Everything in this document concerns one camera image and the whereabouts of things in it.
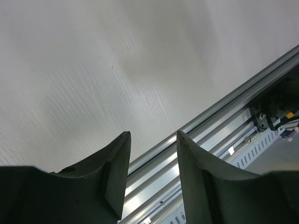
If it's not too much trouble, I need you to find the aluminium mounting rail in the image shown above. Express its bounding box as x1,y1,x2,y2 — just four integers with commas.
121,47,299,224

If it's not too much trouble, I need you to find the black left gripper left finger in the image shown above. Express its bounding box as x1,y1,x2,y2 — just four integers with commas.
0,131,131,224

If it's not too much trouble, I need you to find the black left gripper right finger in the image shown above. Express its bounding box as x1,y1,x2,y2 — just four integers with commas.
177,131,299,224

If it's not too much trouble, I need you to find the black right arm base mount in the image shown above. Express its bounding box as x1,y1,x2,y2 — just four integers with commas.
249,77,299,133

